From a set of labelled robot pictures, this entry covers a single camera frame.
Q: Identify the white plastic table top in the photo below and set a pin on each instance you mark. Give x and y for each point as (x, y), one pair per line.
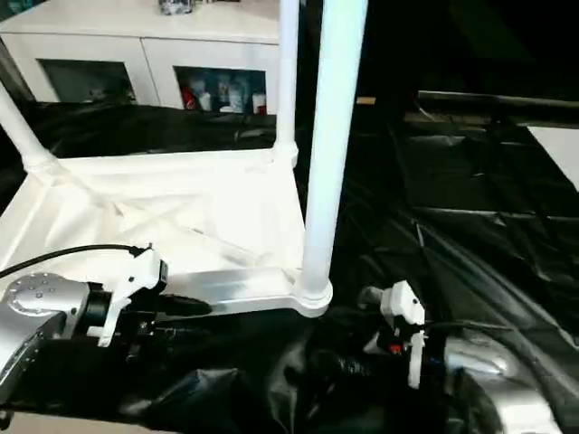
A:
(181, 203)

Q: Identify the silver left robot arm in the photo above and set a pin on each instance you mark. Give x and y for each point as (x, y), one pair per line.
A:
(27, 307)

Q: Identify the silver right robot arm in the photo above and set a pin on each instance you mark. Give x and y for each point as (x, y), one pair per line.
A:
(488, 361)

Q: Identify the black plastic mat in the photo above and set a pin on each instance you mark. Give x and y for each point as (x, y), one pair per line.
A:
(475, 181)

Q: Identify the small white cup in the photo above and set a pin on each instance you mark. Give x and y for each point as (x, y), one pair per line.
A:
(205, 101)

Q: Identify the small red figure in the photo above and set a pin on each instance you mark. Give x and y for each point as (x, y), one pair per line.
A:
(187, 99)

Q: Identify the white mug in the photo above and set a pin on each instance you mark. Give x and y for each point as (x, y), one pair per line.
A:
(259, 103)

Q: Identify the white printed carton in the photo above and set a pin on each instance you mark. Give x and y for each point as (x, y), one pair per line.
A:
(233, 95)

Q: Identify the small tan label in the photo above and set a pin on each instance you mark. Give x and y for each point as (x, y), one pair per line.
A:
(365, 100)

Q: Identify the white flat board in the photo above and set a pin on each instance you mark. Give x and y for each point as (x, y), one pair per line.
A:
(561, 149)

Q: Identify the black horizontal bar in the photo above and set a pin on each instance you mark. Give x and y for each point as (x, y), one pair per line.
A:
(497, 100)

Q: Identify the white cabinet with glass doors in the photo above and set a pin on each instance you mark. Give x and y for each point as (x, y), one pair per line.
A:
(90, 45)

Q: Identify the tall black cabinet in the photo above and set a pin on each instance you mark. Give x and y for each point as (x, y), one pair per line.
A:
(389, 54)

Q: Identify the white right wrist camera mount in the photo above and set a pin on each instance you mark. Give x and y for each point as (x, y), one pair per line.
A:
(402, 303)

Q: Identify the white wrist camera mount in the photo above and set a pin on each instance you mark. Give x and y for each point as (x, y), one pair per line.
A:
(140, 271)
(402, 303)

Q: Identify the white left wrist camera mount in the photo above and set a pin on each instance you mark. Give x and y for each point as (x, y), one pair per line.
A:
(140, 271)

